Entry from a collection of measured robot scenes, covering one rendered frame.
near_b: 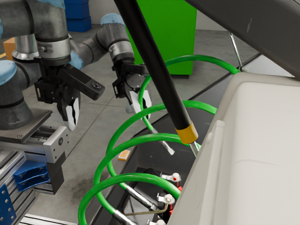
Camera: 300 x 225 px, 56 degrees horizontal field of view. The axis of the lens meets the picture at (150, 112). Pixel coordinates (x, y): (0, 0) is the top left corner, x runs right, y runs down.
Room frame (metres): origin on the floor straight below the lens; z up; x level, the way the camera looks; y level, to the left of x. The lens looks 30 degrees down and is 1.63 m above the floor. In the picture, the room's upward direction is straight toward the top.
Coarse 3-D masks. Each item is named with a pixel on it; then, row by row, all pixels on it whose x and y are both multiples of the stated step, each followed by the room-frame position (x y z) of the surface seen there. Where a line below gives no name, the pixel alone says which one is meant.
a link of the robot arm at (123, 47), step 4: (116, 44) 0.87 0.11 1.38; (120, 44) 0.87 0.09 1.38; (124, 44) 0.87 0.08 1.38; (128, 44) 0.88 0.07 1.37; (112, 48) 0.87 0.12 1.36; (116, 48) 0.86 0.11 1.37; (120, 48) 0.86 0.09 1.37; (124, 48) 0.86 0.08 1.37; (128, 48) 0.87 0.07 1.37; (112, 52) 0.86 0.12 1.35; (116, 52) 0.86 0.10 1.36; (120, 52) 0.85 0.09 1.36; (124, 52) 0.85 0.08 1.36; (128, 52) 0.86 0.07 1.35; (132, 52) 0.87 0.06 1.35; (112, 56) 0.86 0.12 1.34; (116, 56) 0.85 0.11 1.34; (112, 60) 0.87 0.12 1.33
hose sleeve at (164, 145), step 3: (153, 129) 0.72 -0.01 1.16; (150, 132) 0.72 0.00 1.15; (153, 132) 0.71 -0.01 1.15; (156, 132) 0.71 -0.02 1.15; (159, 141) 0.70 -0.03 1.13; (162, 141) 0.69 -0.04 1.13; (165, 141) 0.70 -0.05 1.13; (162, 144) 0.69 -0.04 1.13; (165, 144) 0.69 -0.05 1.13; (165, 147) 0.68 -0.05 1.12; (168, 147) 0.68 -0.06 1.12
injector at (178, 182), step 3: (171, 177) 0.58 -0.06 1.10; (171, 180) 0.57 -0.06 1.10; (180, 180) 0.57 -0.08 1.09; (174, 183) 0.56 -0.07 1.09; (177, 183) 0.56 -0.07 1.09; (177, 186) 0.56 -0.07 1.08; (162, 189) 0.58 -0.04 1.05; (165, 192) 0.57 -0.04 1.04; (168, 192) 0.57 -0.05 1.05; (174, 198) 0.56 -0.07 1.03
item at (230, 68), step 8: (184, 56) 0.66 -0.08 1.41; (192, 56) 0.64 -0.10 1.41; (200, 56) 0.63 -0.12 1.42; (208, 56) 0.62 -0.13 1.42; (168, 64) 0.68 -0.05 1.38; (216, 64) 0.60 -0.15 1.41; (224, 64) 0.59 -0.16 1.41; (232, 72) 0.58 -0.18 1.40; (144, 80) 0.74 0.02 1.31; (144, 88) 0.74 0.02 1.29; (144, 120) 0.74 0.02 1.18; (152, 128) 0.72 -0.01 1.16
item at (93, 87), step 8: (64, 72) 0.63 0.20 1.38; (72, 72) 0.64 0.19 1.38; (80, 72) 0.66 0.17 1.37; (64, 80) 0.63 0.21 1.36; (72, 80) 0.62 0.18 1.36; (80, 80) 0.62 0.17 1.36; (88, 80) 0.64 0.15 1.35; (80, 88) 0.62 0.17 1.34; (88, 88) 0.61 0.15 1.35; (96, 88) 0.62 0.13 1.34; (104, 88) 0.64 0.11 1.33; (88, 96) 0.61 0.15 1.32; (96, 96) 0.61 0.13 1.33
